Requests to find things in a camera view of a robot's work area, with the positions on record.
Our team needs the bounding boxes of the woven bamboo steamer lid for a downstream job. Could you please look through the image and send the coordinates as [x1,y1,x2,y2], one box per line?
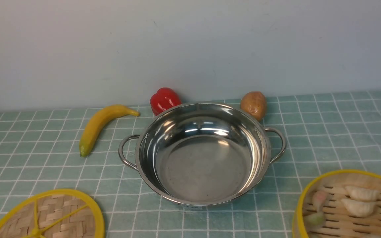
[0,189,106,238]

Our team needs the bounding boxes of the bamboo steamer basket yellow rim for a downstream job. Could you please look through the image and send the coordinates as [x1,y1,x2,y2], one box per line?
[292,169,381,238]

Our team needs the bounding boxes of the stainless steel pot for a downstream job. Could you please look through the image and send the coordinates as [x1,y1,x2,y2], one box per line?
[118,102,287,208]

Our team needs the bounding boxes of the red bell pepper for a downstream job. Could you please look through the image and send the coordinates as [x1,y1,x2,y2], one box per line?
[150,87,182,116]

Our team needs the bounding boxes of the green checkered tablecloth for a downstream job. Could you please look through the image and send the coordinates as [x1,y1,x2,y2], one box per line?
[0,91,381,238]

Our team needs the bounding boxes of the brown potato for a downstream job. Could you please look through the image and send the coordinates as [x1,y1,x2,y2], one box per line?
[240,91,267,121]

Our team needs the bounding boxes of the yellow banana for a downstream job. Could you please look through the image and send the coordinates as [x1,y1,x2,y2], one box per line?
[79,104,140,158]

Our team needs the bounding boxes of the pink-tinted dumpling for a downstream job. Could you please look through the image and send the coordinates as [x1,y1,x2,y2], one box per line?
[311,191,331,212]

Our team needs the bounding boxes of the green dumpling upper left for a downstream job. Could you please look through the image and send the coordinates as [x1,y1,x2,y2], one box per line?
[303,212,326,229]

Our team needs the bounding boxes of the white dumpling upper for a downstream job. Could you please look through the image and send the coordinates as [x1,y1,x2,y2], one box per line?
[344,186,381,202]

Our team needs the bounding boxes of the white dumpling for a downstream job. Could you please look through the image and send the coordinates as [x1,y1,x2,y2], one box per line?
[340,198,376,218]
[344,186,381,202]

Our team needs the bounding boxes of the white dumpling lower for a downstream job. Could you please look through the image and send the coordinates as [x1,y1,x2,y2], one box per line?
[340,198,376,218]

